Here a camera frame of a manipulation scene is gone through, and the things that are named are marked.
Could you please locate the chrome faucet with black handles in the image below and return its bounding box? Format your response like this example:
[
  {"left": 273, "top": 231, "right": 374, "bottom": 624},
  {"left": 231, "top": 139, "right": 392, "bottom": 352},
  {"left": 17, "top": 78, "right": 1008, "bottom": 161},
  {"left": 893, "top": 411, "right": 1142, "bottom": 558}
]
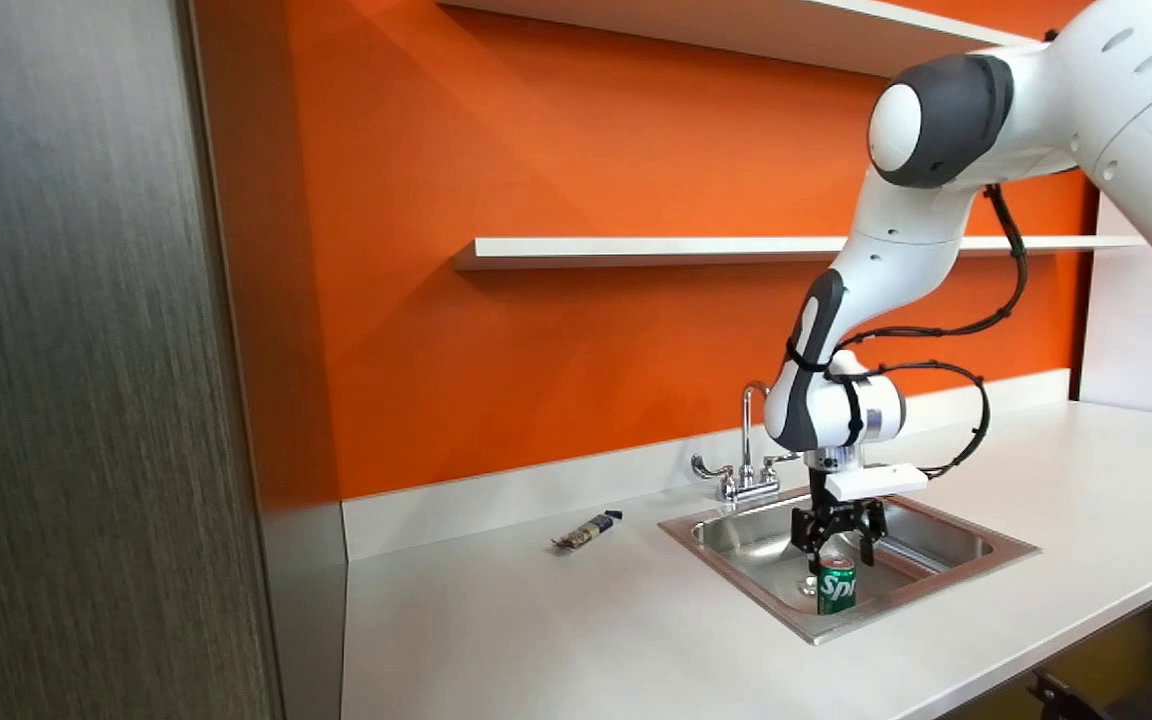
[{"left": 683, "top": 380, "right": 798, "bottom": 503}]

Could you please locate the black marker pen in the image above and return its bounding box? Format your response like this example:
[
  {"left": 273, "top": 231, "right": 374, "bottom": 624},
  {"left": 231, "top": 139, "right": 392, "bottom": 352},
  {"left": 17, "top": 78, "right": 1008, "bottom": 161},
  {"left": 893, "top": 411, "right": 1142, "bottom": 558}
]
[{"left": 547, "top": 503, "right": 627, "bottom": 558}]

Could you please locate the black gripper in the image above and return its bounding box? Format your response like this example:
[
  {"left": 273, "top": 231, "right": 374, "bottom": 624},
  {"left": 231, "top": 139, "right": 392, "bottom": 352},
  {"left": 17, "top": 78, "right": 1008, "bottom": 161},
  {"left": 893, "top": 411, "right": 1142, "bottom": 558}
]
[{"left": 787, "top": 449, "right": 886, "bottom": 605}]

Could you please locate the black chair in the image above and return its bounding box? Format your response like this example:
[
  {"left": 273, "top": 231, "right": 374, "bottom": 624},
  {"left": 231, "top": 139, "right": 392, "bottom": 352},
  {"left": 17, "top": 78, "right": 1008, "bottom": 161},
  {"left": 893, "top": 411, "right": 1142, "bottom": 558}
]
[{"left": 1024, "top": 668, "right": 1152, "bottom": 720}]

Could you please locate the dark wood grain panel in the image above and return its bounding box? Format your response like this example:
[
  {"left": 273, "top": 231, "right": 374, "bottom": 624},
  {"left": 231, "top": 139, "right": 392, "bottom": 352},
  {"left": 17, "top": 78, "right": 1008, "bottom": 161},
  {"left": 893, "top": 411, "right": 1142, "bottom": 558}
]
[{"left": 0, "top": 0, "right": 349, "bottom": 720}]

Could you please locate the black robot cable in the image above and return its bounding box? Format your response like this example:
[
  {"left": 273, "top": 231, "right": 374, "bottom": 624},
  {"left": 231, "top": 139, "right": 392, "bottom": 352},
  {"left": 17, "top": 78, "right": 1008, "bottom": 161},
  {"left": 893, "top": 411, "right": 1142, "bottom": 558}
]
[{"left": 835, "top": 179, "right": 1035, "bottom": 484}]

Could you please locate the green soda can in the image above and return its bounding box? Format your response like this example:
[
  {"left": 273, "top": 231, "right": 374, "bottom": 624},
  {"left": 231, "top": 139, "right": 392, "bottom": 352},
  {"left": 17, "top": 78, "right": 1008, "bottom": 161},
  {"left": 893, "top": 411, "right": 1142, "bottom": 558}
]
[{"left": 812, "top": 555, "right": 862, "bottom": 620}]

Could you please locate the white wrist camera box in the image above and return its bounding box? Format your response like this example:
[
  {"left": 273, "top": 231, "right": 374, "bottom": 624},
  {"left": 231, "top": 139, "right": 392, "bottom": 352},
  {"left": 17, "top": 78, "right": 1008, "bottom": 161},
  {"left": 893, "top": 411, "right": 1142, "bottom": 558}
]
[{"left": 818, "top": 460, "right": 937, "bottom": 508}]

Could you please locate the stainless steel sink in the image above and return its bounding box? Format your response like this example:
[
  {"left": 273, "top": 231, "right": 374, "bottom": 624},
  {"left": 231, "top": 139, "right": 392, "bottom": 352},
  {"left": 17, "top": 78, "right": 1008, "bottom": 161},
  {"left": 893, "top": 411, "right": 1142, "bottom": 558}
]
[{"left": 654, "top": 484, "right": 1043, "bottom": 646}]

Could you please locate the white wall shelf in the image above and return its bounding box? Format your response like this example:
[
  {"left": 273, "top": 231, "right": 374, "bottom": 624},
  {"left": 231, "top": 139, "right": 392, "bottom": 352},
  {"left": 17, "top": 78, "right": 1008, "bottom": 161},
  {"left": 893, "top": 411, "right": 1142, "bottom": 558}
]
[
  {"left": 437, "top": 0, "right": 1056, "bottom": 78},
  {"left": 451, "top": 231, "right": 1148, "bottom": 279}
]

